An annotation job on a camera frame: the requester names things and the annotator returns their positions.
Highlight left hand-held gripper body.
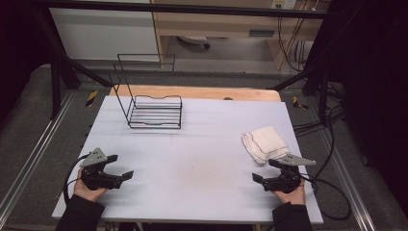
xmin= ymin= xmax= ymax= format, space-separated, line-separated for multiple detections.
xmin=79 ymin=146 xmax=125 ymax=192

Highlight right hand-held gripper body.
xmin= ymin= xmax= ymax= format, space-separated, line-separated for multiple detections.
xmin=260 ymin=152 xmax=318 ymax=194

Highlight white cloth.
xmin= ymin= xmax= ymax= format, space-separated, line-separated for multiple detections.
xmin=241 ymin=125 xmax=292 ymax=166

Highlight black wire rack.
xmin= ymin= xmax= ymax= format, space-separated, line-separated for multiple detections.
xmin=108 ymin=53 xmax=184 ymax=131

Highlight person's right hand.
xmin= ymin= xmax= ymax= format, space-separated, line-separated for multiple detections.
xmin=271 ymin=177 xmax=308 ymax=206

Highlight person's left hand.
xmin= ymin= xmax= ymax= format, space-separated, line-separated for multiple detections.
xmin=72 ymin=167 xmax=109 ymax=203

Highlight yellow black tape strip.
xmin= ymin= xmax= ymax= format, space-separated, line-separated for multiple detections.
xmin=85 ymin=90 xmax=99 ymax=109
xmin=292 ymin=94 xmax=310 ymax=111

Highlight black metal stand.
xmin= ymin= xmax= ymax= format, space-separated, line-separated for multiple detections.
xmin=32 ymin=9 xmax=114 ymax=120
xmin=269 ymin=59 xmax=332 ymax=127

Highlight wooden table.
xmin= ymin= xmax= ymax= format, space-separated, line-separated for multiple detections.
xmin=108 ymin=84 xmax=283 ymax=103

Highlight white cabinet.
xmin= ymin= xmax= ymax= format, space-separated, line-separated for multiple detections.
xmin=48 ymin=7 xmax=161 ymax=63

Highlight dark curtain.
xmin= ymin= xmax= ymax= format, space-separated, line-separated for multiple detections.
xmin=328 ymin=0 xmax=408 ymax=211
xmin=0 ymin=0 xmax=53 ymax=124

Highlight white chair base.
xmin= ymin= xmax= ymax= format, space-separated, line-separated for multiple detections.
xmin=177 ymin=35 xmax=212 ymax=50

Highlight light wooden desk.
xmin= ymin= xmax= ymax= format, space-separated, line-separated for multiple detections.
xmin=149 ymin=0 xmax=332 ymax=70

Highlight white power strip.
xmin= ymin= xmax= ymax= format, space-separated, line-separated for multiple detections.
xmin=270 ymin=0 xmax=298 ymax=11

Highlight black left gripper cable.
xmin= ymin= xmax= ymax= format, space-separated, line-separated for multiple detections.
xmin=63 ymin=153 xmax=91 ymax=207

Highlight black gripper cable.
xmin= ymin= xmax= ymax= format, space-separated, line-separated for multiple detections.
xmin=299 ymin=172 xmax=353 ymax=222
xmin=63 ymin=153 xmax=91 ymax=207

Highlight bundle of black cables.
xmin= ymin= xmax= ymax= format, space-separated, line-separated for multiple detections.
xmin=292 ymin=105 xmax=344 ymax=139

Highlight black floor cable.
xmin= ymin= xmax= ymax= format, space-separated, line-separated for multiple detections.
xmin=313 ymin=105 xmax=337 ymax=181

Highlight aluminium floor rail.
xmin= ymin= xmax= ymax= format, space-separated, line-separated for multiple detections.
xmin=319 ymin=127 xmax=377 ymax=231
xmin=0 ymin=90 xmax=77 ymax=219

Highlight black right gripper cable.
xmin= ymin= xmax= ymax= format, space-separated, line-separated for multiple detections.
xmin=299 ymin=172 xmax=353 ymax=222

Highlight hanging desk cables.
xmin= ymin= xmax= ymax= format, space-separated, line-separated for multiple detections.
xmin=276 ymin=0 xmax=317 ymax=73

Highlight black horizontal frame bar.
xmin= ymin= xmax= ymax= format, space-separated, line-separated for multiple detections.
xmin=32 ymin=0 xmax=329 ymax=20

